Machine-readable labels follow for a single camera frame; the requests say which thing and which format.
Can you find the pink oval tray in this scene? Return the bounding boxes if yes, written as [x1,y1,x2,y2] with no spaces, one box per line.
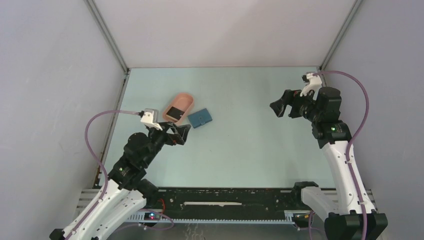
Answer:
[162,92,195,126]

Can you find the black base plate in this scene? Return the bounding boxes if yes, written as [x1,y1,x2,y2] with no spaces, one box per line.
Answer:
[145,187,316,222]

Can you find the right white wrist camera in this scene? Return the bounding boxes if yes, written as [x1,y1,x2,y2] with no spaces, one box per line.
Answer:
[300,72,323,97]

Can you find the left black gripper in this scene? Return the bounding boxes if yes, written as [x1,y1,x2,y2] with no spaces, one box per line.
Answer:
[142,120,191,166]

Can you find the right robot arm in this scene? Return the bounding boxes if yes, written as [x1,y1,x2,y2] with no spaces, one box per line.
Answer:
[269,87,388,240]

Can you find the aluminium frame rail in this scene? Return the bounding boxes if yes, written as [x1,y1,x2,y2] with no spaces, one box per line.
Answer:
[74,188,379,226]

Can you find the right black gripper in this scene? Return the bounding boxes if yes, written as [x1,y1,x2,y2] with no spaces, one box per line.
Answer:
[269,87,322,123]

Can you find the blue card holder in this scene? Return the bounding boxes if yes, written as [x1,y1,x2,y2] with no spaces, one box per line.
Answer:
[187,108,213,129]

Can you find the black credit card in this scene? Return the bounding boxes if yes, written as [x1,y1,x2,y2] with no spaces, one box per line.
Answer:
[165,106,185,122]

